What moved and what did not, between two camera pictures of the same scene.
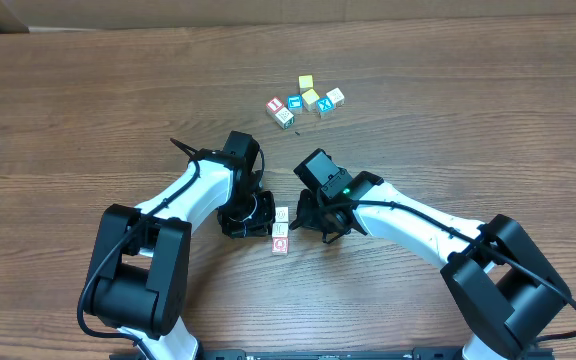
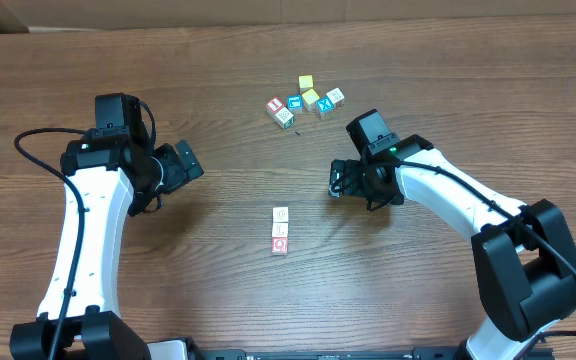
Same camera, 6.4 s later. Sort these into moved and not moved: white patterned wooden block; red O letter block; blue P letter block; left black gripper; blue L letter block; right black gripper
Moved: right black gripper; left black gripper
Not moved: blue L letter block; blue P letter block; red O letter block; white patterned wooden block
